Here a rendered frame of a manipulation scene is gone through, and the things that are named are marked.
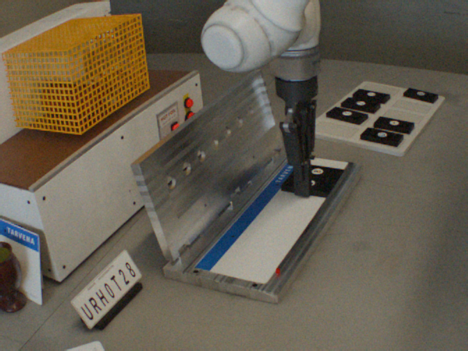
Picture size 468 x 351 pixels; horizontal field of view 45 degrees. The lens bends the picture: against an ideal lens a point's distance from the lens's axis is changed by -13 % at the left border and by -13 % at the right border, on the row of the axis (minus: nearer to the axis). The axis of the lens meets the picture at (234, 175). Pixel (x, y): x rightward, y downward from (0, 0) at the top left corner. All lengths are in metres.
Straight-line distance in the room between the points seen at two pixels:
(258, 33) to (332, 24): 2.40
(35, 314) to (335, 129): 0.85
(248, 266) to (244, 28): 0.39
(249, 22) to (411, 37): 2.36
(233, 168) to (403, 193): 0.34
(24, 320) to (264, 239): 0.46
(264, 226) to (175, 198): 0.18
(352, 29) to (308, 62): 2.18
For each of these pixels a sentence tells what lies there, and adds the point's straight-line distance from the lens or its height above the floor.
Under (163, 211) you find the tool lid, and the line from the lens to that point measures 0.99.
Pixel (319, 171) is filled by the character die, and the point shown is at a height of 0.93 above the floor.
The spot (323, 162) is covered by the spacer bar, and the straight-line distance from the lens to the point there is 1.29.
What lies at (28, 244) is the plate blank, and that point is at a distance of 1.03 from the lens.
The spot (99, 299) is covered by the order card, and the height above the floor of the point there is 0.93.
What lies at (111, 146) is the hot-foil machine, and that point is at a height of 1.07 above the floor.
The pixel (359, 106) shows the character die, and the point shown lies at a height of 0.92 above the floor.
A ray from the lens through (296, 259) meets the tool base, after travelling 1.02.
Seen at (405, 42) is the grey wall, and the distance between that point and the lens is 3.18.
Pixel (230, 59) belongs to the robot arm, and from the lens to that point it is 0.85.
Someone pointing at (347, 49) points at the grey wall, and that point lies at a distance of 3.25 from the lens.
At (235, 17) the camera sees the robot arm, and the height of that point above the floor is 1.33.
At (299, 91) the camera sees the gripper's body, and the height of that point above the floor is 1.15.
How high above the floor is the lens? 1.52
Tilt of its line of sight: 28 degrees down
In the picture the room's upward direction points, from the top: 6 degrees counter-clockwise
